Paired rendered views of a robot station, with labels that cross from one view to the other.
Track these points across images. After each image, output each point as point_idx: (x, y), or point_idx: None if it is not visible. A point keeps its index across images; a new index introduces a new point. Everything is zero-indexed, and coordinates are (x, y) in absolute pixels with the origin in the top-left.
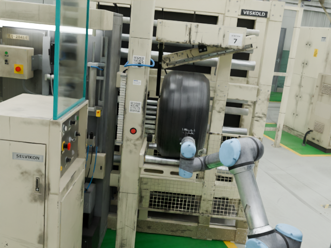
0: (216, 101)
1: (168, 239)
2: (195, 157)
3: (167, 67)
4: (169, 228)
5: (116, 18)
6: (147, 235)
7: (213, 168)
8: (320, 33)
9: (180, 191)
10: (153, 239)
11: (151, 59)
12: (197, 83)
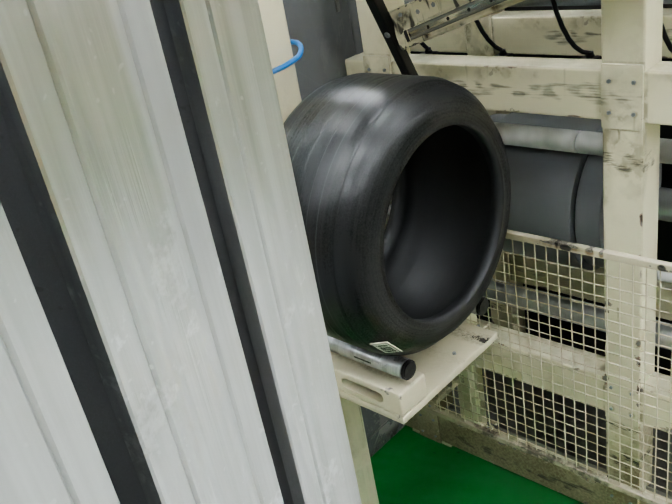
0: (612, 134)
1: (525, 495)
2: (391, 354)
3: (412, 45)
4: (534, 467)
5: None
6: (481, 468)
7: (629, 342)
8: None
9: (513, 394)
10: (488, 485)
11: (299, 45)
12: (342, 133)
